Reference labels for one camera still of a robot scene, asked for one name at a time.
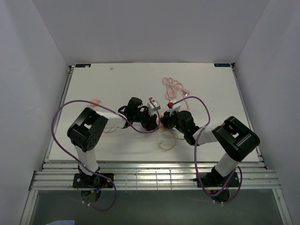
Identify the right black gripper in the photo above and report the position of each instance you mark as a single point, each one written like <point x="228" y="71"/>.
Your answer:
<point x="166" y="119"/>

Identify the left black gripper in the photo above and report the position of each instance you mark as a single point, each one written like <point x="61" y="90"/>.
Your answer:
<point x="150" y="124"/>

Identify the pink charger plug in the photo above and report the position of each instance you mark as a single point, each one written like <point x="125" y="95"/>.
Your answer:
<point x="95" y="102"/>

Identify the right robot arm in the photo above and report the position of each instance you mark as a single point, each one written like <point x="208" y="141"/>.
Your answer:
<point x="236" y="139"/>

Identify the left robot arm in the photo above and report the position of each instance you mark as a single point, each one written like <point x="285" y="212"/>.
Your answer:
<point x="87" y="129"/>

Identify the right blue corner label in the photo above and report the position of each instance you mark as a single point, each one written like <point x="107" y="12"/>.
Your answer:
<point x="221" y="65"/>

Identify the blue corner label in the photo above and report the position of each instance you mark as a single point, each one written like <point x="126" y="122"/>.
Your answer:
<point x="83" y="65"/>
<point x="221" y="65"/>

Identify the left blue corner label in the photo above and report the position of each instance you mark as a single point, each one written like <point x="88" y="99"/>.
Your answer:
<point x="83" y="65"/>

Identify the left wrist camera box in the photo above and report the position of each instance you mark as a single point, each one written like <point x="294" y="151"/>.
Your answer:
<point x="153" y="106"/>

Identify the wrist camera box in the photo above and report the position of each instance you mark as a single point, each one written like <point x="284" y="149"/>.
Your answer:
<point x="153" y="106"/>
<point x="173" y="107"/>

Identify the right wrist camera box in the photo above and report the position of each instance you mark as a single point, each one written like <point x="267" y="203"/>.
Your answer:
<point x="173" y="107"/>

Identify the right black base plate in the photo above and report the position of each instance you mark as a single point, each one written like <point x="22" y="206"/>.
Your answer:
<point x="211" y="180"/>

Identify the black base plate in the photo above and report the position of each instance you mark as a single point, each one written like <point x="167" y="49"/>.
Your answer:
<point x="85" y="181"/>
<point x="211" y="180"/>

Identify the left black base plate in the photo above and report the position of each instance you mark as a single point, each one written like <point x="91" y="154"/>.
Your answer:
<point x="85" y="181"/>

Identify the aluminium rail frame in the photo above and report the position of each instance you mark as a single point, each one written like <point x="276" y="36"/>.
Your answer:
<point x="135" y="158"/>

